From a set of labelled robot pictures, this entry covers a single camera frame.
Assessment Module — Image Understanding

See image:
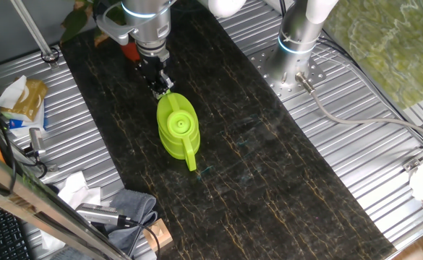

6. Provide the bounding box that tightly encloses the silver vented camera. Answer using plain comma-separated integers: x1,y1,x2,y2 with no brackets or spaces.
75,202,122,228

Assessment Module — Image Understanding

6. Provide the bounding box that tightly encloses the yellow tissue packet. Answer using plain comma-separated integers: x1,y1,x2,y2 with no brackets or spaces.
1,78,48,122

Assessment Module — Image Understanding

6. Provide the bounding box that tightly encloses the blue white package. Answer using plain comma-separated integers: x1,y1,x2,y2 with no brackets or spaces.
1,100,48,139

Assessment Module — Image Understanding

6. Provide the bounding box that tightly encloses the metal frame bar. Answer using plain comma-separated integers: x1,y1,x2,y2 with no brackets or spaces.
0,144,131,260

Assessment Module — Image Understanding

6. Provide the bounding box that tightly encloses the grey base cable with connector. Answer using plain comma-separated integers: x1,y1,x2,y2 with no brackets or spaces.
294,71,423,144

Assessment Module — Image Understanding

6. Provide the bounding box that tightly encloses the crumpled white tissue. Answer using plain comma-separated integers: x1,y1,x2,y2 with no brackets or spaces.
39,228,66,252

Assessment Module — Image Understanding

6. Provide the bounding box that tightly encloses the black base cable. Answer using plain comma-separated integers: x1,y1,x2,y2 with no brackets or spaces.
318,27,423,147

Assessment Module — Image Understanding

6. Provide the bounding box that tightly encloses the white tissue paper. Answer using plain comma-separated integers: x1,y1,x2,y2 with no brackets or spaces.
56,170,104,211

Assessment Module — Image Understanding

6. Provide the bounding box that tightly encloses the lime green watering can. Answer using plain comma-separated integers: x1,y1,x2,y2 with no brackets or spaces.
155,90,201,172

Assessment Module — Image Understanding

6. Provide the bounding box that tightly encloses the small silver camera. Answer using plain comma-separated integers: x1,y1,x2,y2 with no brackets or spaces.
28,127,47,158

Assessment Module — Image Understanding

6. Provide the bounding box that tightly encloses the black camera cable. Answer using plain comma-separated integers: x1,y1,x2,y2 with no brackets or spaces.
116,215,161,260

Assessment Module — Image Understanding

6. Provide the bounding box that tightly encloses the orange flower pot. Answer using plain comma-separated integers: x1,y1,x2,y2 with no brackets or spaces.
119,41,142,63

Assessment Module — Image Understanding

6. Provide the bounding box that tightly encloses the silver tripod pole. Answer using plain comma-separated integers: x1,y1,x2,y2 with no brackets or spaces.
10,0,61,70

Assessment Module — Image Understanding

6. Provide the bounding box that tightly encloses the grey towel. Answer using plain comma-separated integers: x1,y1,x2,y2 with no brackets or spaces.
50,188,159,260

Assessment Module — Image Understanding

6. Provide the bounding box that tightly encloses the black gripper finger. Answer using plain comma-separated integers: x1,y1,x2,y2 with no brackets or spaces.
158,70,176,92
149,83,166,100

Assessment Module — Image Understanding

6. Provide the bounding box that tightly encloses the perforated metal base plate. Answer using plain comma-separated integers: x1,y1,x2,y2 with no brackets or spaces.
249,45,327,102

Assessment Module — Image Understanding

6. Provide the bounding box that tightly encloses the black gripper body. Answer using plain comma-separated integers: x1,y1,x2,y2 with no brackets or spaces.
137,56,168,90

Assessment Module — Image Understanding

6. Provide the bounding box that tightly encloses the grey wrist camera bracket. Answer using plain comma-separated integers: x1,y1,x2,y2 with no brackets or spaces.
95,1,140,46

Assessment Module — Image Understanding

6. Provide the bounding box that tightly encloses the black marble pattern mat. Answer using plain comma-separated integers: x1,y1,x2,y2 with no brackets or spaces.
59,0,397,260

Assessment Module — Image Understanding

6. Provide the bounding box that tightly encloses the anthurium plant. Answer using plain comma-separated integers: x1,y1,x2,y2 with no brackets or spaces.
59,0,125,48

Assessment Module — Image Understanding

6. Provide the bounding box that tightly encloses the white tissue sheet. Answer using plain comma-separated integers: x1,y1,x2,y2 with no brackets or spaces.
0,74,28,110

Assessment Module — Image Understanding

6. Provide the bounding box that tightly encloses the wooden block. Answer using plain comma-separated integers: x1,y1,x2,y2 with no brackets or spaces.
142,217,174,253

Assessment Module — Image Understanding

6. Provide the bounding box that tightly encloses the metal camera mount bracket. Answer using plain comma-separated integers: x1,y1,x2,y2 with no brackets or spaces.
10,142,59,173

